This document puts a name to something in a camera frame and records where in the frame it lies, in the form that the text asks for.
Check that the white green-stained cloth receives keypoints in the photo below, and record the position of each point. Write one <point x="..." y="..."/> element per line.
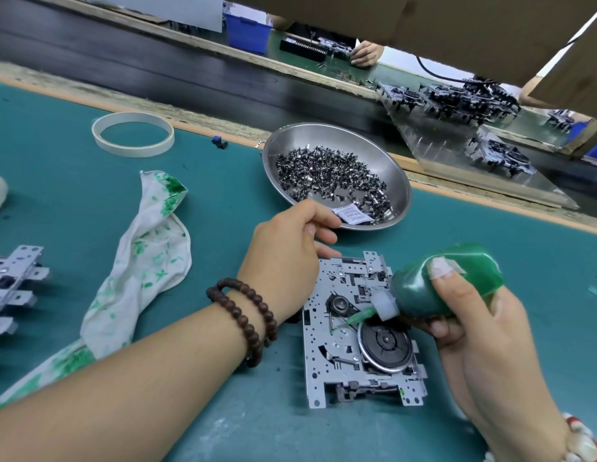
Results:
<point x="145" y="264"/>

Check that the clear plastic sheet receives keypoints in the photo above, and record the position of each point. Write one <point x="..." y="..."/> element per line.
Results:
<point x="443" y="149"/>

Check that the brown cardboard panel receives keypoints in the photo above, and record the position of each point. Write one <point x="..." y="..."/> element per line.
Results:
<point x="423" y="33"/>

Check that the small blue cap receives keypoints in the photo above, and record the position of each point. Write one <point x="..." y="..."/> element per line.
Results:
<point x="220" y="142"/>

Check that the metal mechanism chassis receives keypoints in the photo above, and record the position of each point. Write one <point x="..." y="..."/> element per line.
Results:
<point x="323" y="365"/>
<point x="15" y="269"/>

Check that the black flat box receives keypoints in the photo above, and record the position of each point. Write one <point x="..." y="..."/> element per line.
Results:
<point x="303" y="48"/>

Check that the green glue squeeze bottle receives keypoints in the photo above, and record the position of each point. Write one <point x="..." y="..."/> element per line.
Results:
<point x="462" y="274"/>

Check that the black conveyor belt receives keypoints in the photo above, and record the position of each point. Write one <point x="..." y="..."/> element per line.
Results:
<point x="135" y="57"/>

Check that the person's left hand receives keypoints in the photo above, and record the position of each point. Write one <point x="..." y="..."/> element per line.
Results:
<point x="284" y="260"/>

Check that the person's right hand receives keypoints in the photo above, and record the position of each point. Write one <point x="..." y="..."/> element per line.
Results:
<point x="500" y="380"/>

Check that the person's left forearm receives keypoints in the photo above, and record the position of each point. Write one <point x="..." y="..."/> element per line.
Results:
<point x="116" y="399"/>

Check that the white paper sign red text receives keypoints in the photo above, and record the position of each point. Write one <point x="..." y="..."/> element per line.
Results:
<point x="164" y="9"/>

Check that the pile of small metal parts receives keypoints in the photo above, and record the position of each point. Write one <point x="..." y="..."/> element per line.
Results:
<point x="327" y="173"/>

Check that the finished mechanisms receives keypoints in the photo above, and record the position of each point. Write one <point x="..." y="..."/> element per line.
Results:
<point x="452" y="101"/>

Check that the round metal bowl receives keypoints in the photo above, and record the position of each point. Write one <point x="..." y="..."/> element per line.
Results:
<point x="318" y="134"/>

